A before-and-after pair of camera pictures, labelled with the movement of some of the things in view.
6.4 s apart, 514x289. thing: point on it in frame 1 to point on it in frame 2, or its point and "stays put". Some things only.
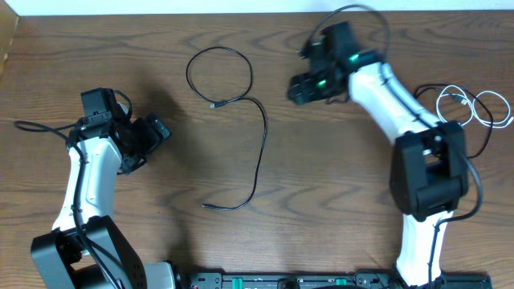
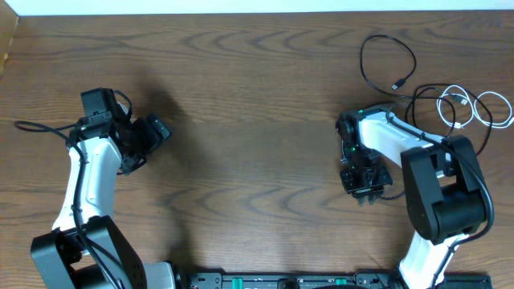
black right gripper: [303, 83] to [360, 191]
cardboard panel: [9, 20] stays put
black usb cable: [261, 156] to [396, 86]
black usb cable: [459, 100] stays put
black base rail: [360, 279] stays put
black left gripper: [154, 136] stays put
